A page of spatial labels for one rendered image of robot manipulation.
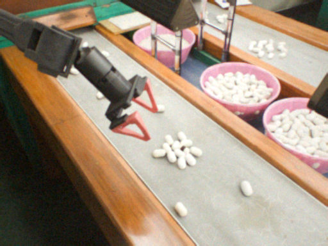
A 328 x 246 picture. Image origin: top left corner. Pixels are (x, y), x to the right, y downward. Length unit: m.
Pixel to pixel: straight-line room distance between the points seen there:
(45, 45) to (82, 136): 0.36
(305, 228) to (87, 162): 0.52
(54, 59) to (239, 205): 0.50
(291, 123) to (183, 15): 0.49
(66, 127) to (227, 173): 0.46
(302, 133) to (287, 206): 0.27
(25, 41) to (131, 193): 0.38
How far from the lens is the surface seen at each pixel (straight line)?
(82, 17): 1.46
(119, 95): 0.62
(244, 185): 0.77
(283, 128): 0.99
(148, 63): 1.19
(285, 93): 1.18
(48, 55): 0.59
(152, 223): 0.68
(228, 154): 0.86
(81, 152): 0.84
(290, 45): 1.47
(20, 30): 0.66
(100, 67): 0.60
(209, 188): 0.78
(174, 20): 0.75
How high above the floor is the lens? 1.34
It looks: 40 degrees down
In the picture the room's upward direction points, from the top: straight up
